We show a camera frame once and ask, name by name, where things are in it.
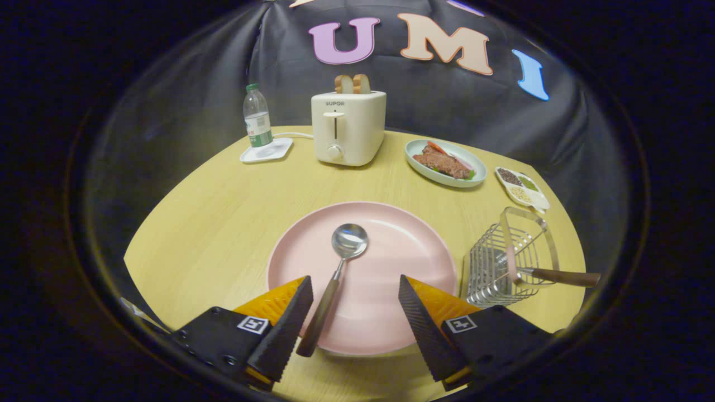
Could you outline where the metal wire cutlery basket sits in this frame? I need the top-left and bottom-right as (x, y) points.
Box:
(461, 207), (560, 309)

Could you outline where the white square coaster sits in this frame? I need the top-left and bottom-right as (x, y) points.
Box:
(240, 137), (294, 164)

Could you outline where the wooden handled metal spoon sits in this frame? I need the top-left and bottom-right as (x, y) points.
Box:
(296, 223), (369, 358)

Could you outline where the steak with vegetables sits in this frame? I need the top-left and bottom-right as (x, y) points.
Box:
(413, 141), (476, 180)

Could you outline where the white divided seasoning dish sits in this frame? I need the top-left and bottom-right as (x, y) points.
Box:
(495, 166), (551, 215)

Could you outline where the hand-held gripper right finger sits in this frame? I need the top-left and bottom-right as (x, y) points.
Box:
(398, 274), (559, 391)

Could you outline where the clear plastic water bottle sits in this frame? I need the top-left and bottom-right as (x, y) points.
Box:
(243, 84), (274, 149)

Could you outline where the light green oval plate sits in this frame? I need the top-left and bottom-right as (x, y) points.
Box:
(404, 139), (488, 188)

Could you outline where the cream white toaster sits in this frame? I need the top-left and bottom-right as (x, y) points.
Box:
(311, 91), (387, 167)

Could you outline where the pink round plate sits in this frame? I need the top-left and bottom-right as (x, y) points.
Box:
(266, 202), (459, 356)

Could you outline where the wooden handled metal fork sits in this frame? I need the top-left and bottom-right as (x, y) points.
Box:
(492, 251), (602, 288)

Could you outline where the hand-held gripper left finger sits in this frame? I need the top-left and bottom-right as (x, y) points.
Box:
(168, 275), (314, 391)

